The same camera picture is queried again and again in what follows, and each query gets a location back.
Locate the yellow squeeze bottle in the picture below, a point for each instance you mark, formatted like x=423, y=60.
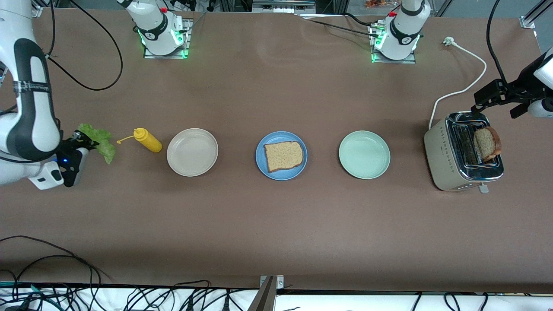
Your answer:
x=149, y=141

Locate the orange packet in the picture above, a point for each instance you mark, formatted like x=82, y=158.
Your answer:
x=376, y=3

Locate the grey aluminium post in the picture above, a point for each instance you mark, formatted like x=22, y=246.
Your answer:
x=263, y=298

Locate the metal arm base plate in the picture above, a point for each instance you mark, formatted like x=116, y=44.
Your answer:
x=378, y=58
x=186, y=43

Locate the brown bread slice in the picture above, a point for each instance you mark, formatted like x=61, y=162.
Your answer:
x=283, y=156
x=487, y=144

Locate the beige chrome toaster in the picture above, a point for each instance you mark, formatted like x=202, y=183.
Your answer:
x=440, y=160

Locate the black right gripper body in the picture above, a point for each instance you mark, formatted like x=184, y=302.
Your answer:
x=68, y=149

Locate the beige plate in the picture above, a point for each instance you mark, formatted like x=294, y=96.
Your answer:
x=192, y=152

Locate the grey metal box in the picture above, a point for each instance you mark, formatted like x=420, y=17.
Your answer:
x=283, y=5

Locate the mint green plate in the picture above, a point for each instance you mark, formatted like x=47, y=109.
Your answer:
x=364, y=154

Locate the green lettuce leaf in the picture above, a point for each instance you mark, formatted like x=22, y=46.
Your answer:
x=103, y=144

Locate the blue plate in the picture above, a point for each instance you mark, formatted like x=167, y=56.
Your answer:
x=259, y=155

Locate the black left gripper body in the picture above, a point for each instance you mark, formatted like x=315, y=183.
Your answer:
x=515, y=92

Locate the silver corner bracket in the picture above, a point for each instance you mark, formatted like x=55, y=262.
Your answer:
x=527, y=22
x=38, y=12
x=278, y=281

